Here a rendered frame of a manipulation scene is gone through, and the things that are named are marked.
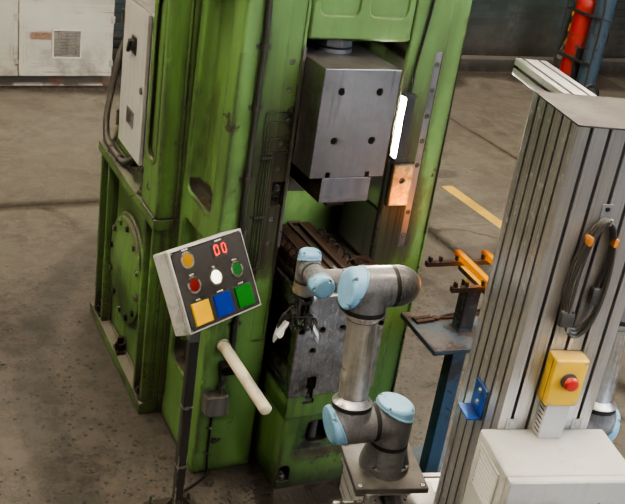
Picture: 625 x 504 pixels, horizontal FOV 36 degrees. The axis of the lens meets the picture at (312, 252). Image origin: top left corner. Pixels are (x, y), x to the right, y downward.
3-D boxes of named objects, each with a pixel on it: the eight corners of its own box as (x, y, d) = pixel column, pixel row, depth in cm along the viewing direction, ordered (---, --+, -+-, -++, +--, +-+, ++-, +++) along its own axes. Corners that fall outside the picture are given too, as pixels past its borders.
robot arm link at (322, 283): (348, 277, 297) (336, 261, 306) (314, 278, 293) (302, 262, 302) (344, 300, 300) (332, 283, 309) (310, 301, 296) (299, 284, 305)
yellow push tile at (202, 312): (214, 320, 320) (208, 298, 320) (197, 327, 315) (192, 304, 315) (211, 320, 321) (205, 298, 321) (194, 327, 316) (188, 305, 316)
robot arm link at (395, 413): (415, 448, 282) (424, 410, 276) (373, 452, 278) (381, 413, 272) (399, 423, 292) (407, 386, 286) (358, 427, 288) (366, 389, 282)
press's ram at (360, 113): (402, 175, 358) (423, 70, 341) (309, 179, 341) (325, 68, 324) (352, 136, 391) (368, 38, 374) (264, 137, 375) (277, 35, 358)
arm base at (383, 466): (414, 480, 284) (420, 453, 280) (365, 481, 281) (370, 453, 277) (400, 448, 298) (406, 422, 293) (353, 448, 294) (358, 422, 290)
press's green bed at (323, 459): (353, 477, 412) (371, 386, 392) (273, 493, 396) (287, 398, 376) (300, 404, 456) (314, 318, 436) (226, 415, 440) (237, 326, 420)
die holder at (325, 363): (372, 386, 392) (391, 289, 373) (287, 398, 375) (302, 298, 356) (315, 317, 436) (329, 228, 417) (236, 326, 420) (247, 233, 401)
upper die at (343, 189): (366, 200, 356) (371, 176, 352) (318, 203, 347) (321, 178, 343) (318, 158, 389) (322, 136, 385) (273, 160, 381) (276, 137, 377)
